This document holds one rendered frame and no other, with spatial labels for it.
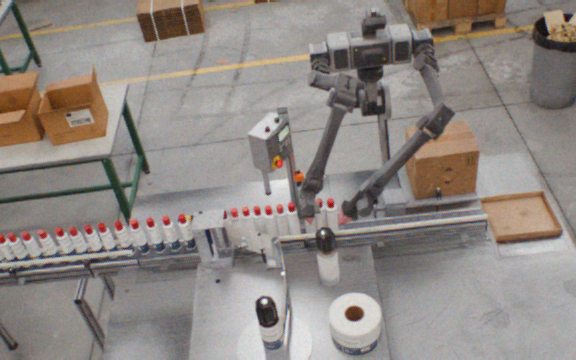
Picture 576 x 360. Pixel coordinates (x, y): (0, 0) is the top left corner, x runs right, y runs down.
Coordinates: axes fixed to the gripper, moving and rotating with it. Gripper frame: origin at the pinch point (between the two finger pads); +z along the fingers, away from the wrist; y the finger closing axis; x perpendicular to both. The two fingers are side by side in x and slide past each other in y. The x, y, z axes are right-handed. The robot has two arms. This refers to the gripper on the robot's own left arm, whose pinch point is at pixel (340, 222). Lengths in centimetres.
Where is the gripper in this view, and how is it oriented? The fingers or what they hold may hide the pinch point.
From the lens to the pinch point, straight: 292.9
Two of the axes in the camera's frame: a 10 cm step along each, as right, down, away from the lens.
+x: 8.6, 3.6, 3.7
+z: -5.1, 6.8, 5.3
